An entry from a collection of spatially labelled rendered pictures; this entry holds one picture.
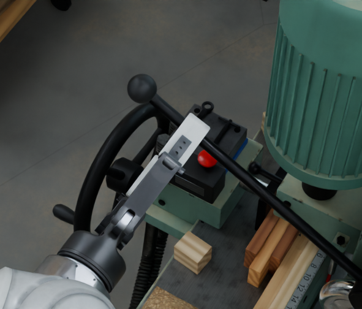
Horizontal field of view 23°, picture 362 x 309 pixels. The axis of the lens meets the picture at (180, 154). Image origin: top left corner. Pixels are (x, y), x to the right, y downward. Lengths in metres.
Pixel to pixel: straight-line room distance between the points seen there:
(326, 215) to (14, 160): 1.49
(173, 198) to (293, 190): 0.23
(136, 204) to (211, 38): 1.89
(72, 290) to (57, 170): 1.80
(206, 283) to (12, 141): 1.38
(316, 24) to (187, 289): 0.57
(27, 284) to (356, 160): 0.45
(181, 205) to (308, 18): 0.57
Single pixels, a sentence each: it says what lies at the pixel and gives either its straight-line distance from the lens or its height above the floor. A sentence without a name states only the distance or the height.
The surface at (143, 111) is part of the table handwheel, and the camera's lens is 1.47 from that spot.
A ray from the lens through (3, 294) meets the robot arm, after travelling 0.79.
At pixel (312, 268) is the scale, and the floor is 0.96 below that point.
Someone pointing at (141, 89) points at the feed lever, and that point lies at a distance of 1.03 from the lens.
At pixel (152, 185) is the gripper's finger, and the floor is 1.29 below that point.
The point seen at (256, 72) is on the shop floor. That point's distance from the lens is 2.76.
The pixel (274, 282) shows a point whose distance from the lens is 1.32.
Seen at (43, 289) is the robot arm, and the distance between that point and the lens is 0.78.
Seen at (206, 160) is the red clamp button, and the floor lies 1.02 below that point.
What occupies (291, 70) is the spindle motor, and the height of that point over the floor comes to 1.36.
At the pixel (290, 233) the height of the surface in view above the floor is 0.96.
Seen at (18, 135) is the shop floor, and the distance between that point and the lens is 2.65.
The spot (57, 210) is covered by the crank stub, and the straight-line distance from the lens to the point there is 1.52.
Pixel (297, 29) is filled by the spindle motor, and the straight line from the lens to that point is 0.93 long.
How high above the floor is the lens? 2.11
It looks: 55 degrees down
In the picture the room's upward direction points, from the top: straight up
